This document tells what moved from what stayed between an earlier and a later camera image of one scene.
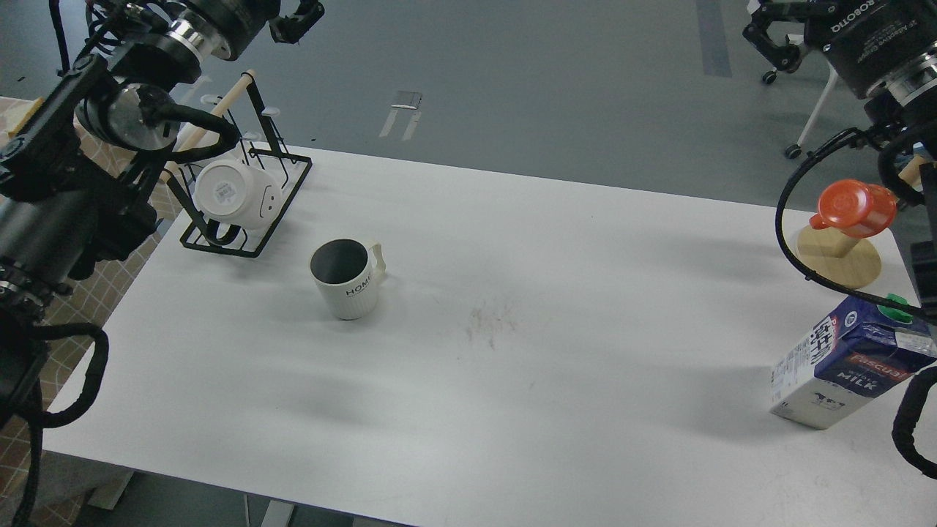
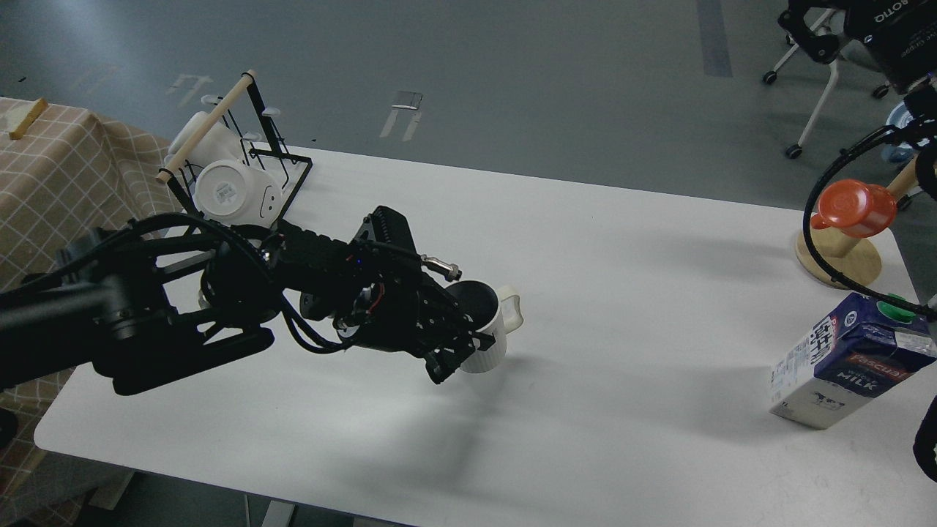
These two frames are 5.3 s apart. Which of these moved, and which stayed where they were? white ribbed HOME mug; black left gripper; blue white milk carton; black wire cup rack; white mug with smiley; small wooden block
Moved: black left gripper; white ribbed HOME mug
Stayed: black wire cup rack; white mug with smiley; blue white milk carton; small wooden block
